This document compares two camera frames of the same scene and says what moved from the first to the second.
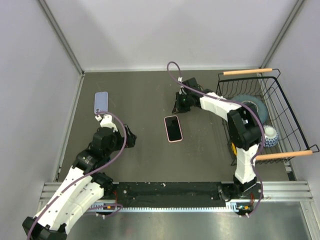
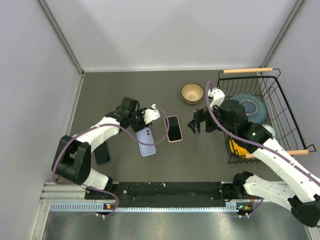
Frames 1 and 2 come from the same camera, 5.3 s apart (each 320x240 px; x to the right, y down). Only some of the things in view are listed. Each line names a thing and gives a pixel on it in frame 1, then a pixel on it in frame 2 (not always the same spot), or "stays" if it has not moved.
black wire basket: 285,137 stays
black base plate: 170,194 stays
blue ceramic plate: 262,110 stays
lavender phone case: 101,103 -> 145,135
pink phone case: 173,129 stays
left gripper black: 130,137 -> 135,128
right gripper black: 178,109 -> 200,115
